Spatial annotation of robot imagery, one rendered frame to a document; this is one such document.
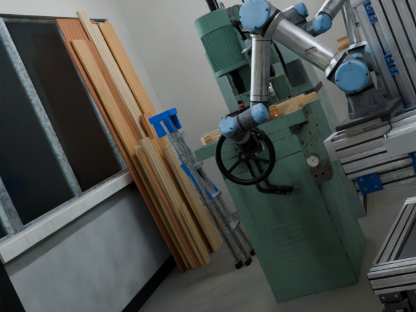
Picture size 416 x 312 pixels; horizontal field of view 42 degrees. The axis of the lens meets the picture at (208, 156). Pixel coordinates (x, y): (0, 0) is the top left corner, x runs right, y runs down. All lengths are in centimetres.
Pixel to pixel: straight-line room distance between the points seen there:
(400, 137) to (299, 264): 105
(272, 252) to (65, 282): 122
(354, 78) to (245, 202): 103
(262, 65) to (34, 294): 172
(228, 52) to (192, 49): 252
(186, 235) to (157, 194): 38
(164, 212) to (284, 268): 148
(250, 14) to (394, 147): 71
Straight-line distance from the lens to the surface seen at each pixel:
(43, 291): 316
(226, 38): 279
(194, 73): 529
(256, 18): 206
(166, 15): 536
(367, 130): 221
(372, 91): 220
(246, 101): 280
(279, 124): 266
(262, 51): 222
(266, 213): 279
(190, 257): 413
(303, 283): 290
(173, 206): 410
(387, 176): 229
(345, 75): 203
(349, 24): 280
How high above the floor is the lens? 111
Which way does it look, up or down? 5 degrees down
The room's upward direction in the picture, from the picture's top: 24 degrees counter-clockwise
